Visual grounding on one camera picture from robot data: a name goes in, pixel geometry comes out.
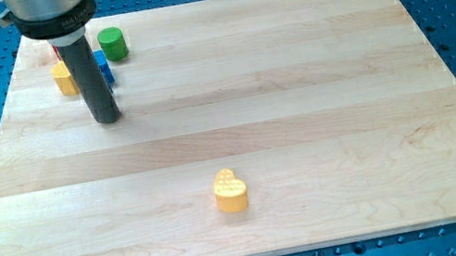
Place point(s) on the light wooden board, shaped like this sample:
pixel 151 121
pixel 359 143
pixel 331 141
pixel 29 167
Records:
pixel 338 115

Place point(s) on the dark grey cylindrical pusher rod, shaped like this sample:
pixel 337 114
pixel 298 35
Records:
pixel 80 61

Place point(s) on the yellow hexagon block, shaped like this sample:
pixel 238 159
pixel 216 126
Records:
pixel 64 80

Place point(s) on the yellow heart block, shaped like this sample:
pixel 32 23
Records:
pixel 230 192

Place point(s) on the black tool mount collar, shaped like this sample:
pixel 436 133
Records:
pixel 50 20

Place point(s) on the green cylinder block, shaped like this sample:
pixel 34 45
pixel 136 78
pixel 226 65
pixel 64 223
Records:
pixel 113 43

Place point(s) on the blue block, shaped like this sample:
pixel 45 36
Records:
pixel 104 67

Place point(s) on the red block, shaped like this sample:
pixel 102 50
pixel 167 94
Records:
pixel 56 52

